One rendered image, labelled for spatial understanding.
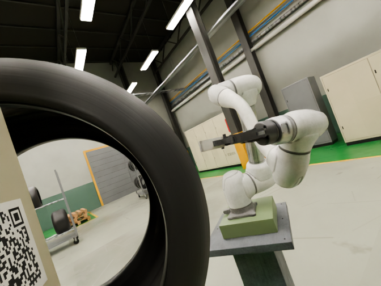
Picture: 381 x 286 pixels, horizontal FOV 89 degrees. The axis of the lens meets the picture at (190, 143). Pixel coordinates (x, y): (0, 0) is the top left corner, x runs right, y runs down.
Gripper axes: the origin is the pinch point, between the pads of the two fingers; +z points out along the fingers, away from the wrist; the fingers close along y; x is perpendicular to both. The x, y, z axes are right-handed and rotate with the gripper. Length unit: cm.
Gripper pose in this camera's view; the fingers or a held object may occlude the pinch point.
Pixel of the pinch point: (211, 144)
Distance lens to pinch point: 53.7
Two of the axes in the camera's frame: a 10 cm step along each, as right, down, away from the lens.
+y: 2.9, -1.4, -9.5
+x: 2.2, 9.7, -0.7
